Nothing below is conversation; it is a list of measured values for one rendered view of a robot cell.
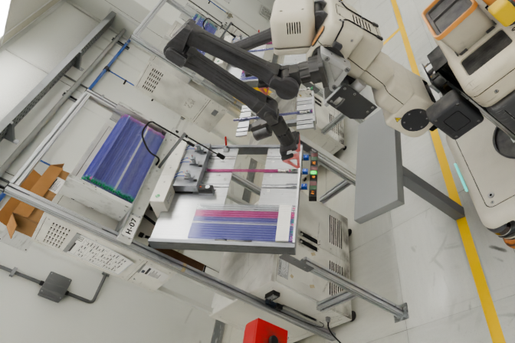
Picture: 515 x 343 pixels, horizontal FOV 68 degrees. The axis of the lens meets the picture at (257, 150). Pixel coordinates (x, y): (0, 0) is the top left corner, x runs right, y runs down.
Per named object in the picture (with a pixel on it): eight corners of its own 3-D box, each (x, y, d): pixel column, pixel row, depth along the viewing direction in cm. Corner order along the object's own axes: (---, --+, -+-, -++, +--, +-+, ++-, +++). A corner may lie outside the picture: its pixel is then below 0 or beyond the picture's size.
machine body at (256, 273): (354, 222, 265) (283, 179, 246) (360, 324, 214) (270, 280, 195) (295, 257, 305) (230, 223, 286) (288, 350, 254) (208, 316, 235)
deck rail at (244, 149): (303, 151, 227) (303, 144, 223) (303, 154, 226) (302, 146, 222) (188, 152, 241) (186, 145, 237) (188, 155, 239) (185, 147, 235)
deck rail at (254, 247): (296, 251, 178) (295, 243, 174) (295, 255, 176) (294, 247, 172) (152, 244, 191) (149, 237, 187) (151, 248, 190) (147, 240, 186)
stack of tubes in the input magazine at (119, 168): (165, 135, 228) (123, 111, 220) (133, 200, 191) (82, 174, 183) (157, 146, 236) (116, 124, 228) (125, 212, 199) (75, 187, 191)
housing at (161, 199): (195, 155, 239) (188, 138, 230) (171, 219, 204) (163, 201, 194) (182, 155, 241) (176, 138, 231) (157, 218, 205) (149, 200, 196)
